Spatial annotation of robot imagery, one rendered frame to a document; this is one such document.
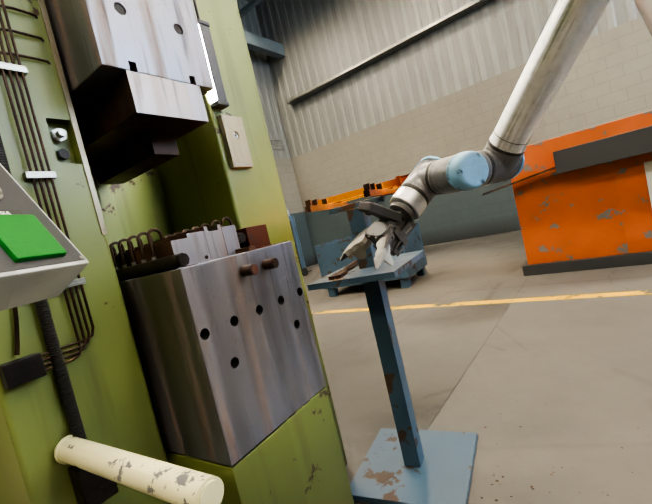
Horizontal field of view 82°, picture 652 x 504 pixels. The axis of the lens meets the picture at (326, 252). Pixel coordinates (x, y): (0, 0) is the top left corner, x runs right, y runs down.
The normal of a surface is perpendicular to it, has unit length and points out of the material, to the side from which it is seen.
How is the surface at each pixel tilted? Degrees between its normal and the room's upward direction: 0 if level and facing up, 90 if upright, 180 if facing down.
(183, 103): 90
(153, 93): 90
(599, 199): 90
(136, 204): 90
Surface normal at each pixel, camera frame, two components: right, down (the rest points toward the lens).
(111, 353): 0.81, -0.15
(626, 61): -0.59, 0.18
